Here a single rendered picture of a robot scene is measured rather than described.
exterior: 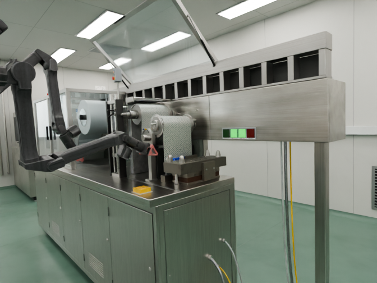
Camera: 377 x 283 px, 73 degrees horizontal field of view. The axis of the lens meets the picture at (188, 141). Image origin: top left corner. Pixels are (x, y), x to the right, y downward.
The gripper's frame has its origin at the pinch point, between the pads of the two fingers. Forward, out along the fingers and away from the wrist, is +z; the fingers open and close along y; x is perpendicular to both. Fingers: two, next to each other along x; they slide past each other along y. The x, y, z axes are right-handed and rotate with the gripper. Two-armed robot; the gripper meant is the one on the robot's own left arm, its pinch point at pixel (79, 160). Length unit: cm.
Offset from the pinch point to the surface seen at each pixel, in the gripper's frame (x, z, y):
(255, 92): -67, -4, -97
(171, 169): -19, 17, -58
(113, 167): -16.2, 18.9, -2.0
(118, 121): -30.8, -10.3, -13.1
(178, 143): -40, 13, -49
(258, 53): -78, -23, -99
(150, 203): 10, 13, -69
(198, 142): -59, 25, -49
